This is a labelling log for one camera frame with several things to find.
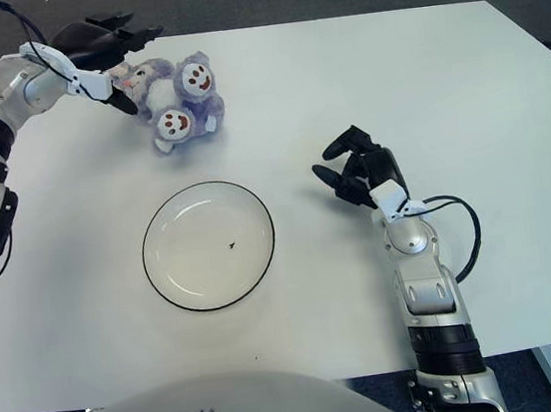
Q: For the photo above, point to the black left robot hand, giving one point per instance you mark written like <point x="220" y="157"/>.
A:
<point x="89" y="40"/>

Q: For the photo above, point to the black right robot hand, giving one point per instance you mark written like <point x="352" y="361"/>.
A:
<point x="381" y="168"/>

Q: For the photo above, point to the purple plush bunny doll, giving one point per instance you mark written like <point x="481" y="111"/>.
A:
<point x="166" y="94"/>

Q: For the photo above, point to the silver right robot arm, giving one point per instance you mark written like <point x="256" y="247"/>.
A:
<point x="429" y="292"/>

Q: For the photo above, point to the white plate black rim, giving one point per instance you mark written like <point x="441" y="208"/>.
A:
<point x="201" y="255"/>

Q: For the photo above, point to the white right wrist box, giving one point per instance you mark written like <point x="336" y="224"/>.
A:
<point x="387" y="197"/>

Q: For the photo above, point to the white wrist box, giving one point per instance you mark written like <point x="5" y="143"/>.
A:
<point x="387" y="197"/>
<point x="90" y="85"/>

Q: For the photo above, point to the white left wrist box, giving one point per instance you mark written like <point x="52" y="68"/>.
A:
<point x="90" y="85"/>

